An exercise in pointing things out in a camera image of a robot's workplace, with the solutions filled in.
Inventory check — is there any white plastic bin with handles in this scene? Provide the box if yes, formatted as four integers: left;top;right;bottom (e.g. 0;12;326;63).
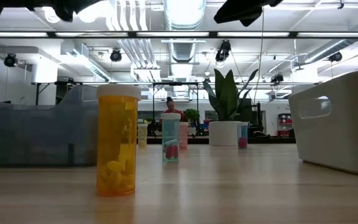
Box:
288;67;358;178

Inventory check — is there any red and white shelf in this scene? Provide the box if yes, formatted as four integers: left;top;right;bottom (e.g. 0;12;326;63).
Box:
277;113;293;137

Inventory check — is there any green leafy plant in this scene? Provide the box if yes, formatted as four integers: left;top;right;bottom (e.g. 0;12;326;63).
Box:
202;68;259;122

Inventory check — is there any silver ceiling air duct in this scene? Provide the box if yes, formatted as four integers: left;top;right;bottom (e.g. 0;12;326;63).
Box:
163;0;207;65

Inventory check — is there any small green background plant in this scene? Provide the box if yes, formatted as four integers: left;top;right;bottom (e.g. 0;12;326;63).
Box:
183;108;201;123

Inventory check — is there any person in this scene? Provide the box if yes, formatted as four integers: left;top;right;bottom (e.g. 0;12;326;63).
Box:
159;96;186;123

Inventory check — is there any black ceiling spotlight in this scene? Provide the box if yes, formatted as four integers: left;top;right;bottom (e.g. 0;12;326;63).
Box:
109;49;123;63
215;39;232;63
3;52;19;68
270;73;285;84
328;51;343;63

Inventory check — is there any white round plant pot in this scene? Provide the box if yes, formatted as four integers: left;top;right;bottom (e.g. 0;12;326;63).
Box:
208;121;241;147

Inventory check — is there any dark translucent plastic bin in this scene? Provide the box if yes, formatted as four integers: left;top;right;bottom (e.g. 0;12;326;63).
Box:
0;84;99;167

